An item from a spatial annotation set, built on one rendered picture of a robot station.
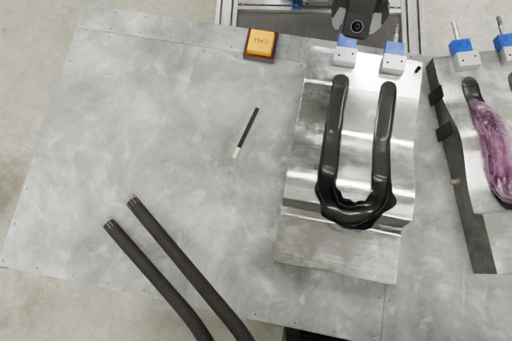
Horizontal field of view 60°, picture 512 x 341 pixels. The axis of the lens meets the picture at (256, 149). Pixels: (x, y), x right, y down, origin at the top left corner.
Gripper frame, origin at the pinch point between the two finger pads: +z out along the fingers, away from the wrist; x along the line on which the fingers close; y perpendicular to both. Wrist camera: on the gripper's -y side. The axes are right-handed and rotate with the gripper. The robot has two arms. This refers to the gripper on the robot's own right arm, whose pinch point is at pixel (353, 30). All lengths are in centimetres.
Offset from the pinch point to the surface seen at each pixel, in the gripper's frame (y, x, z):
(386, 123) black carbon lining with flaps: -14.0, -11.4, 13.0
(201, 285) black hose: -56, 22, 12
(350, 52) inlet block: 0.1, -0.7, 9.2
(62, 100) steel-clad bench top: -19, 68, 21
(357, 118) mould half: -14.0, -4.9, 12.5
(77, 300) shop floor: -77, 84, 101
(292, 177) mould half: -31.1, 7.2, 7.4
